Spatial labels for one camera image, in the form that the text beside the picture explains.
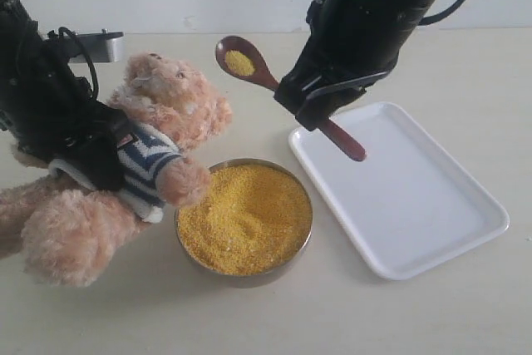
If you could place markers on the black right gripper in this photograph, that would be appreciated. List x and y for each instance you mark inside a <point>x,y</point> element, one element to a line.
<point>352,44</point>

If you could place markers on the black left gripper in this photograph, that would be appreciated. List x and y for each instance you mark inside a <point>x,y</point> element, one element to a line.
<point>51,118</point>

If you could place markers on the pink teddy bear striped shirt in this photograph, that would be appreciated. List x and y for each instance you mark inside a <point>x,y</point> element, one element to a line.
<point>66,229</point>

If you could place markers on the dark red wooden spoon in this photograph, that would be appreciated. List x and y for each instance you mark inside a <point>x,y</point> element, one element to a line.
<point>241,59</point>

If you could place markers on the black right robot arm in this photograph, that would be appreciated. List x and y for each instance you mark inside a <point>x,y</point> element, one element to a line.
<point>353,43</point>

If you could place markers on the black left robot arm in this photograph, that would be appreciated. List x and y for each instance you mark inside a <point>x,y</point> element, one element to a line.
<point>26,54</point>

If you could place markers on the yellow millet grain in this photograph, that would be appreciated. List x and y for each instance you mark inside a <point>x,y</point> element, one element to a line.
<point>249,218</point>

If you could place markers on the metal bowl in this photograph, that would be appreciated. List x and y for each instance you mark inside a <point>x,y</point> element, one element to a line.
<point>245,272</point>

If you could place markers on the white rectangular plastic tray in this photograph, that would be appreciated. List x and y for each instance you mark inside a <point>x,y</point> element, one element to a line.
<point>409,206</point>

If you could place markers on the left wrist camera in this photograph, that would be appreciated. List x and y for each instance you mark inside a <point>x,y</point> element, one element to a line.
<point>102,47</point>

